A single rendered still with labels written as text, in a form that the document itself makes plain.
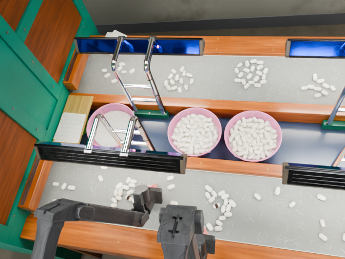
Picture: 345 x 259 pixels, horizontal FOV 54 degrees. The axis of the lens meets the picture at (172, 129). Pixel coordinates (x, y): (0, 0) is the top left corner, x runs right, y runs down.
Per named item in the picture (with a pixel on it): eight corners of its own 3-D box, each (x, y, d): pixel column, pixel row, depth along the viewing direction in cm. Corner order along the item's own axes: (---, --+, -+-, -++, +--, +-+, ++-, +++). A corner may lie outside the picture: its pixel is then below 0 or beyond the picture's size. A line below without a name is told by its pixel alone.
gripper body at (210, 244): (189, 233, 128) (185, 246, 121) (215, 237, 125) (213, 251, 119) (188, 246, 130) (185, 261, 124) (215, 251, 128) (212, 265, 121)
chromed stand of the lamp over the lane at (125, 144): (154, 190, 165) (129, 155, 126) (116, 186, 169) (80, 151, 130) (161, 154, 173) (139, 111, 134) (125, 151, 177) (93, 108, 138)
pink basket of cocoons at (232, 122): (279, 171, 159) (281, 163, 150) (222, 165, 165) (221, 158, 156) (280, 121, 170) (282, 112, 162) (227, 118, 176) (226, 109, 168)
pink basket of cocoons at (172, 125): (228, 155, 166) (228, 147, 158) (176, 169, 168) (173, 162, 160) (214, 110, 179) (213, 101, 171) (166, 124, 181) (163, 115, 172)
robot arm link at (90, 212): (50, 215, 104) (76, 221, 99) (55, 196, 105) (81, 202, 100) (127, 223, 140) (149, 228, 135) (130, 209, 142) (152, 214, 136)
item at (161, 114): (168, 119, 182) (149, 68, 143) (133, 116, 186) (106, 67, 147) (174, 89, 190) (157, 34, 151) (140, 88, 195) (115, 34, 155)
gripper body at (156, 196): (140, 187, 150) (135, 197, 144) (162, 189, 148) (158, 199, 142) (141, 199, 153) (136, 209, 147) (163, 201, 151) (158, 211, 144)
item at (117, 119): (131, 153, 176) (128, 148, 171) (91, 149, 181) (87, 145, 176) (139, 115, 185) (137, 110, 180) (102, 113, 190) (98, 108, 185)
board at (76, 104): (77, 152, 172) (76, 151, 171) (51, 149, 175) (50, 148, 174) (94, 97, 186) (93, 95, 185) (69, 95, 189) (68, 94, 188)
